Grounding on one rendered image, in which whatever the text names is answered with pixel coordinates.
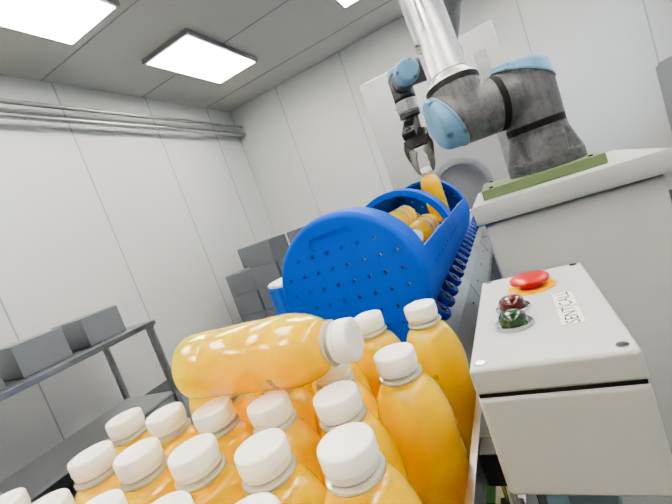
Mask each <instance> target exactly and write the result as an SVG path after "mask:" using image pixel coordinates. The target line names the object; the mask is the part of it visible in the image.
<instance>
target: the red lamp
mask: <svg viewBox="0 0 672 504"><path fill-rule="evenodd" d="M525 305H526V302H525V300H524V298H523V297H522V296H520V295H518V294H510V295H506V296H503V297H502V298H501V299H500V300H499V309H500V310H502V311H504V310H507V309H511V308H519V309H520V308H522V307H524V306H525Z"/></svg>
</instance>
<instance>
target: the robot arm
mask: <svg viewBox="0 0 672 504"><path fill-rule="evenodd" d="M462 1H463V0H398V3H399V5H400V8H401V11H402V13H403V16H404V19H405V21H406V24H407V27H408V29H409V32H410V35H411V38H412V40H413V43H414V46H415V48H416V51H417V54H418V56H419V57H417V58H414V59H413V58H408V57H407V58H403V59H401V60H400V61H399V62H398V63H397V65H396V66H395V67H393V68H392V69H390V70H389V71H388V72H387V74H386V76H387V80H388V85H389V87H390V90H391V93H392V97H393V100H394V103H395V106H396V108H395V111H397V112H398V115H399V116H400V120H401V121H404V120H406V121H404V122H403V129H402V138H403V140H404V141H405V142H404V152H405V155H406V157H407V158H408V160H409V162H410V163H411V165H412V166H413V168H414V169H415V171H416V172H417V173H418V174H419V175H421V172H420V168H419V162H418V161H417V156H418V153H417V151H414V149H415V148H418V147H420V146H423V145H425V146H424V148H423V151H424V153H426V154H427V156H428V160H429V161H430V166H431V168H432V170H435V164H436V161H435V153H434V142H433V139H432V138H431V137H430V135H429V132H430V133H431V135H432V137H433V138H434V140H435V141H436V142H437V144H438V145H440V146H441V147H442V148H444V149H448V150H450V149H454V148H457V147H460V146H467V145H468V144H469V143H472V142H475V141H478V140H480V139H483V138H486V137H489V136H492V135H494V134H497V133H500V132H503V131H505V132H506V135H507V138H508V142H509V156H508V173H509V176H510V179H515V178H519V177H523V176H527V175H531V174H534V173H538V172H541V171H544V170H548V169H551V168H554V167H557V166H560V165H563V164H566V163H569V162H572V161H574V160H577V159H579V158H582V157H584V156H586V155H588V153H587V150H586V146H585V144H584V143H583V141H582V140H581V139H580V137H579V136H578V135H577V133H576V132H575V131H574V129H573V128H572V127H571V125H570V124H569V122H568V120H567V116H566V113H565V109H564V105H563V102H562V98H561V95H560V91H559V87H558V84H557V80H556V72H555V71H554V70H553V67H552V64H551V61H550V59H549V57H548V56H546V55H543V54H531V55H526V56H522V57H518V58H515V59H512V60H510V61H508V62H504V63H502V64H500V65H498V66H496V67H495V68H493V69H492V70H491V71H490V72H489V77H488V78H486V79H483V80H482V79H481V77H480V74H479V71H478V69H477V68H474V67H470V66H468V65H467V62H466V60H465V57H464V51H463V48H462V46H461V45H460V44H459V41H458V36H459V27H460V18H461V10H462ZM424 81H428V83H429V88H428V90H427V92H426V99H427V100H426V101H425V102H424V104H423V115H424V118H425V122H426V125H427V127H428V129H429V132H428V129H427V127H422V126H421V123H420V119H419V116H418V115H419V114H420V109H419V108H420V107H419V103H418V100H417V97H416V94H415V91H414V88H413V86H414V85H416V84H419V83H422V82H424ZM426 132H427V133H426Z"/></svg>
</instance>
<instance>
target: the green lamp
mask: <svg viewBox="0 0 672 504"><path fill-rule="evenodd" d="M527 321H528V317H527V314H526V313H525V311H523V310H521V309H519V308H511V309H507V310H504V311H502V312H501V313H500V315H499V316H498V322H499V325H500V326H502V327H516V326H520V325H522V324H524V323H526V322H527Z"/></svg>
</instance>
